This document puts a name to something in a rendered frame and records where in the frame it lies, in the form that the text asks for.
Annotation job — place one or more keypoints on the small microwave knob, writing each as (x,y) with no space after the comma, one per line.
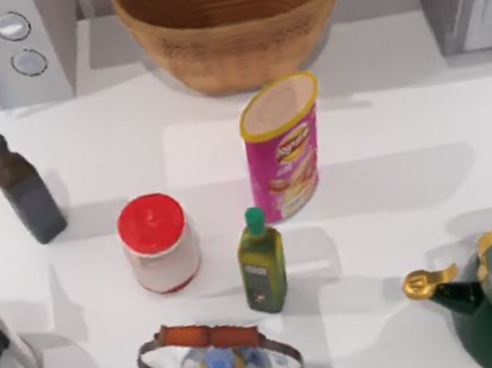
(29,62)

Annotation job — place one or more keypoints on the dark brown bottle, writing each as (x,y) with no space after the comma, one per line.
(28,197)

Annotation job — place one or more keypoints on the pink chips can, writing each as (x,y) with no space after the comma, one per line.
(286,153)

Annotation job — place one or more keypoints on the green olive oil bottle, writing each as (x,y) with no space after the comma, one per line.
(262,266)

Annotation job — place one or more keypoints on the woven wicker basket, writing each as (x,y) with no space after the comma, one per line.
(234,30)

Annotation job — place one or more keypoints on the white jar with red lid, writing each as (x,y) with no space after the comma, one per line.
(159,245)

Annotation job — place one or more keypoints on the large microwave knob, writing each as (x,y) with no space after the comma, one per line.
(11,25)

